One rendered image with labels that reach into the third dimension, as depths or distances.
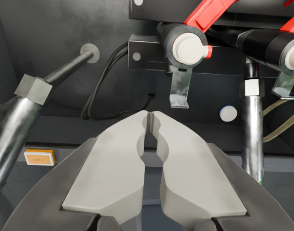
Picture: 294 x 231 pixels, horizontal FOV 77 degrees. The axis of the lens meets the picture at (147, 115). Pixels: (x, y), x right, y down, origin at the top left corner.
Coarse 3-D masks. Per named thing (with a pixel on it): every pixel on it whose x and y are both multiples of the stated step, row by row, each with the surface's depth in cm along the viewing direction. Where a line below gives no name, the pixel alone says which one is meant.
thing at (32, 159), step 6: (30, 150) 36; (36, 150) 36; (42, 150) 36; (48, 150) 36; (30, 156) 35; (36, 156) 35; (42, 156) 35; (48, 156) 35; (30, 162) 36; (36, 162) 36; (42, 162) 36; (48, 162) 36; (54, 162) 37
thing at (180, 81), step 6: (174, 66) 13; (174, 72) 14; (180, 72) 14; (186, 72) 14; (174, 78) 14; (180, 78) 14; (186, 78) 14; (174, 84) 14; (180, 84) 14; (186, 84) 14; (174, 90) 14; (180, 90) 14; (186, 90) 14; (174, 96) 15; (180, 96) 15; (186, 96) 15
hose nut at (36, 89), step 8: (24, 80) 12; (32, 80) 12; (40, 80) 12; (16, 88) 12; (24, 88) 12; (32, 88) 12; (40, 88) 13; (48, 88) 13; (24, 96) 12; (32, 96) 12; (40, 96) 13; (48, 96) 13
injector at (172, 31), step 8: (160, 24) 27; (168, 24) 23; (176, 24) 15; (184, 24) 14; (160, 32) 24; (168, 32) 14; (176, 32) 12; (184, 32) 12; (192, 32) 12; (200, 32) 12; (168, 40) 12; (168, 48) 13; (168, 56) 13; (168, 64) 18; (176, 64) 13; (184, 64) 13; (192, 64) 13; (168, 72) 18
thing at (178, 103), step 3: (171, 99) 15; (174, 99) 15; (177, 99) 15; (171, 102) 14; (174, 102) 14; (177, 102) 14; (180, 102) 14; (183, 102) 14; (186, 102) 14; (171, 105) 14; (174, 105) 14; (177, 105) 14; (180, 105) 14; (183, 105) 14; (186, 105) 14; (186, 108) 14
